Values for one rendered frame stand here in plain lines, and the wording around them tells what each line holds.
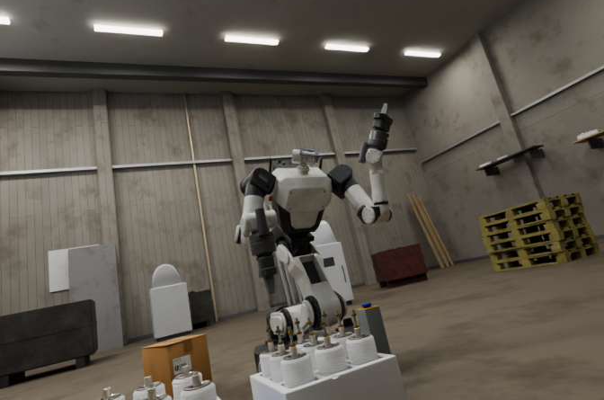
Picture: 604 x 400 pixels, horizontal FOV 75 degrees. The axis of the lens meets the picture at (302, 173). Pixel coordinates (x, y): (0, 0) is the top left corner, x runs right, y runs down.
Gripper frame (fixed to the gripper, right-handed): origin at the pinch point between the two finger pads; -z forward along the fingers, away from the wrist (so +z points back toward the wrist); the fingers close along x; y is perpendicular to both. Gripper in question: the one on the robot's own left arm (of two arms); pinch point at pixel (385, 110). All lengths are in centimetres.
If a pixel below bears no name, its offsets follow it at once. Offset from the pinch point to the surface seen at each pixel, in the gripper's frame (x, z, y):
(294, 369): 59, 99, -23
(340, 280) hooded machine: -349, 154, 205
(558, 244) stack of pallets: -441, 30, -38
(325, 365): 49, 97, -27
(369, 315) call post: 14, 87, -21
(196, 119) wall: -446, -84, 787
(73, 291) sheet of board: -209, 329, 692
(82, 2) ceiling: -83, -188, 667
